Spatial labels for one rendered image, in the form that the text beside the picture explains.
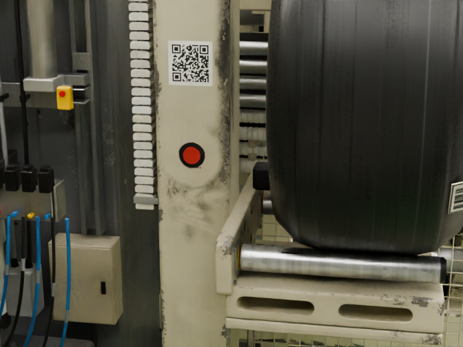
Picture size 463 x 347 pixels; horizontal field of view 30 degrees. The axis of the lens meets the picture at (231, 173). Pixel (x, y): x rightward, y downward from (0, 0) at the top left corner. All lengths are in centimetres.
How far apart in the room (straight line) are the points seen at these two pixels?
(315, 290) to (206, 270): 22
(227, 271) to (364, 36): 46
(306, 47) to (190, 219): 45
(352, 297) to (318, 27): 46
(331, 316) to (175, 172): 36
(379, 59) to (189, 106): 39
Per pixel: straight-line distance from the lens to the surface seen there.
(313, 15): 123
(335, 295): 144
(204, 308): 159
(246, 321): 148
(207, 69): 145
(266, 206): 171
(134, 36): 148
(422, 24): 122
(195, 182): 151
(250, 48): 185
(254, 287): 145
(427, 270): 144
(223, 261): 142
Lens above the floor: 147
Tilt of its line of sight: 17 degrees down
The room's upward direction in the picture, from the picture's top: straight up
